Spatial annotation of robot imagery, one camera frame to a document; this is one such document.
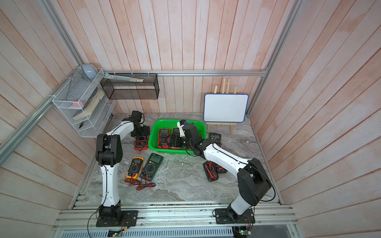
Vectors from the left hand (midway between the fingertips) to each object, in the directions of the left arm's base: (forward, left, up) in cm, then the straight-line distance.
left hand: (144, 133), depth 108 cm
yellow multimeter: (-28, -1, +3) cm, 28 cm away
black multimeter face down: (-30, -47, +4) cm, 55 cm away
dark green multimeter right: (-4, -52, +1) cm, 52 cm away
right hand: (-18, -23, +18) cm, 34 cm away
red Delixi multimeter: (-12, -16, +6) cm, 20 cm away
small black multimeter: (-29, -52, +4) cm, 60 cm away
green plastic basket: (+2, -10, +8) cm, 13 cm away
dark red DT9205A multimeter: (-11, -1, +4) cm, 11 cm away
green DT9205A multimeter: (-27, -11, +3) cm, 30 cm away
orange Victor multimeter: (-24, -27, +27) cm, 45 cm away
